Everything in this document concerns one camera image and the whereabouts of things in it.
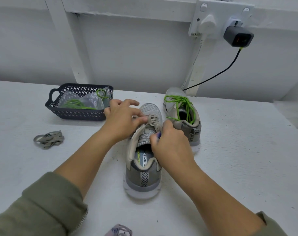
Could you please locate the person's right hand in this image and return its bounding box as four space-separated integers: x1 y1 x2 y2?
150 120 200 179

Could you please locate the dark plastic lattice basket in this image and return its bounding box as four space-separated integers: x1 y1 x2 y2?
45 83 114 121

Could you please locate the beige shoelace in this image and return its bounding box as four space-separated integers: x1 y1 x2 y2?
132 113 163 141
33 130 65 149

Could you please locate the white cable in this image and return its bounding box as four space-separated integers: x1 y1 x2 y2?
182 35 206 89

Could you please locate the gray charger adapter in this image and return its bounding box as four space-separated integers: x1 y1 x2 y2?
224 25 255 48

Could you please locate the gray sneaker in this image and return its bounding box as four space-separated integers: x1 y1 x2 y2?
163 87 202 154
123 103 164 200

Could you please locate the person's left hand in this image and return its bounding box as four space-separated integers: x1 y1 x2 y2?
101 99 150 144

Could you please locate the black cable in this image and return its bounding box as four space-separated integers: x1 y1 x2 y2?
182 47 243 91

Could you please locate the gray patterned garment piece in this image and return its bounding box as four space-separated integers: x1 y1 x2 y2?
105 224 133 236

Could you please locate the white wall socket plate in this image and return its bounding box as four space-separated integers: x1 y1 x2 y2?
189 0 255 40

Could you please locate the person's left forearm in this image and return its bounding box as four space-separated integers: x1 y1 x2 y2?
0 131 116 236

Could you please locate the white plug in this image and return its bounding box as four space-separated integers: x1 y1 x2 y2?
199 14 217 35

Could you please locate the person's right forearm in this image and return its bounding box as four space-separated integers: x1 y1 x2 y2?
181 164 287 236

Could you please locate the green shoelace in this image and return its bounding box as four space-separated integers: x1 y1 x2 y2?
164 95 198 124
61 88 111 109

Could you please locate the clear plastic bag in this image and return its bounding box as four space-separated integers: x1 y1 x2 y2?
57 87 113 110

